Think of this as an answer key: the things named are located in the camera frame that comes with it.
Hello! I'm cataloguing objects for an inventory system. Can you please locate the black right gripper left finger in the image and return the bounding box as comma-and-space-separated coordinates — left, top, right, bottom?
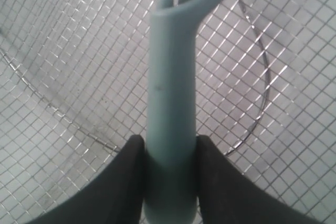
31, 135, 145, 223

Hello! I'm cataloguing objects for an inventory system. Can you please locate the light blue vegetable peeler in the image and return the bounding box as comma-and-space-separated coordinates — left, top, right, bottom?
143, 0, 222, 223

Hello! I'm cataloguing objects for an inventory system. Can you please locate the oval wire mesh basket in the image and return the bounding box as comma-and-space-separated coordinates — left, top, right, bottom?
1, 0, 335, 223

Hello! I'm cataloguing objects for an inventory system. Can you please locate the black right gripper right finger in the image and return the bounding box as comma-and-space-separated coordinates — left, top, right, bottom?
195, 135, 318, 223

